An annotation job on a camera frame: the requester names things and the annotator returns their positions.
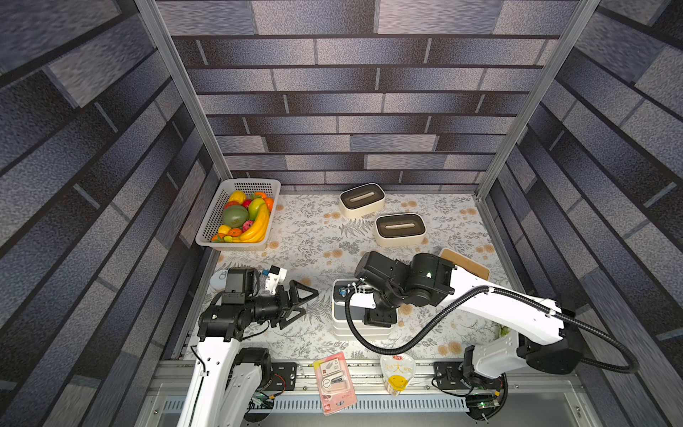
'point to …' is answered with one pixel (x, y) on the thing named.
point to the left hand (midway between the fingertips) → (310, 302)
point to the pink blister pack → (337, 393)
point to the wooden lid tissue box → (466, 263)
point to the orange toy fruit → (269, 203)
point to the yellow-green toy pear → (254, 205)
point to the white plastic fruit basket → (213, 234)
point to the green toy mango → (235, 216)
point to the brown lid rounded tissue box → (400, 229)
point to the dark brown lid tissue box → (362, 200)
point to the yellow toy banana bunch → (257, 232)
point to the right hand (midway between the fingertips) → (362, 299)
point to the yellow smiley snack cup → (397, 372)
